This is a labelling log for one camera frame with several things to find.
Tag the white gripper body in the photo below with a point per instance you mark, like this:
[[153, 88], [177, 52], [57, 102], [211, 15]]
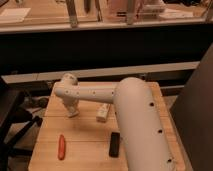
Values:
[[72, 110]]

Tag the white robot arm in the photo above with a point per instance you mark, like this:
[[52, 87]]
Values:
[[140, 126]]

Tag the white sponge block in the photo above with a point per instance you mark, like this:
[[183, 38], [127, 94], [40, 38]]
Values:
[[102, 112]]

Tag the orange carrot toy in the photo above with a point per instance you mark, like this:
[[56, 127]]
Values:
[[61, 147]]

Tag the black rectangular block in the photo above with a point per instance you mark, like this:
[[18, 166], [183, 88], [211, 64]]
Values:
[[114, 144]]

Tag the black office chair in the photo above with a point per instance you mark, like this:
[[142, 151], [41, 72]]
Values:
[[11, 112]]

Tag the dark panel at right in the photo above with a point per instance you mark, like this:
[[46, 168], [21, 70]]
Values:
[[192, 113]]

